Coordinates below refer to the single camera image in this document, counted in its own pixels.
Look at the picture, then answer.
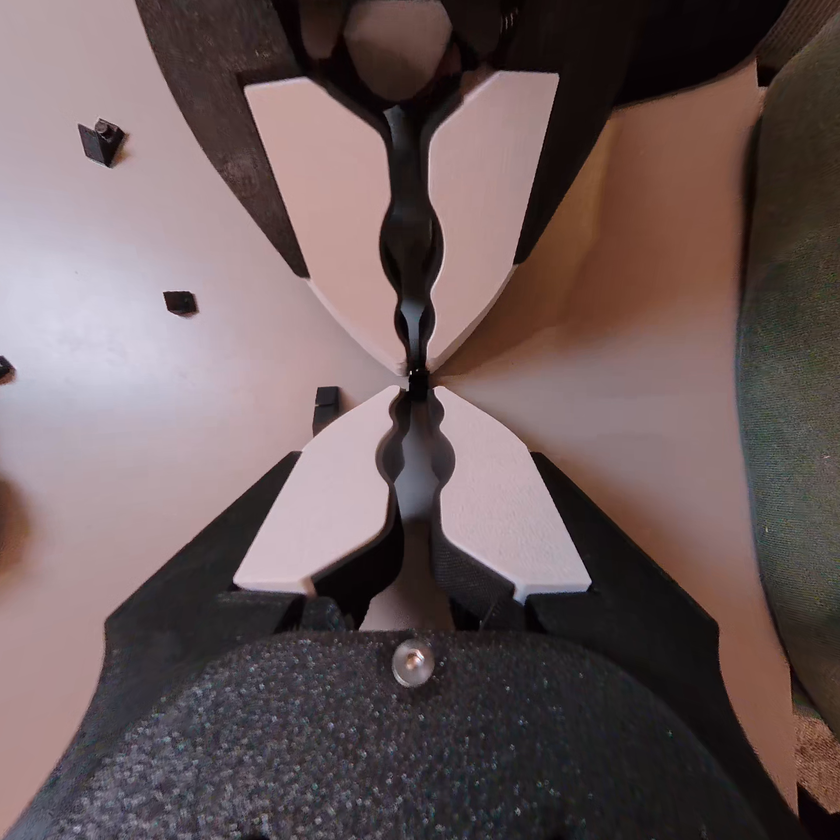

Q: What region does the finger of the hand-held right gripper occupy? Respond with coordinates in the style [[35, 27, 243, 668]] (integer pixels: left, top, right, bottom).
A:
[[245, 73, 412, 378], [418, 70, 563, 374]]

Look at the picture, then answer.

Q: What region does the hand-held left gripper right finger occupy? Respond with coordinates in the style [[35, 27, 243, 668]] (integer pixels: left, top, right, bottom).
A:
[[431, 389, 593, 628]]

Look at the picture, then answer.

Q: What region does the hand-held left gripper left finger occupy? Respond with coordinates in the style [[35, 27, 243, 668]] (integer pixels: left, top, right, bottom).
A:
[[233, 386, 406, 626]]

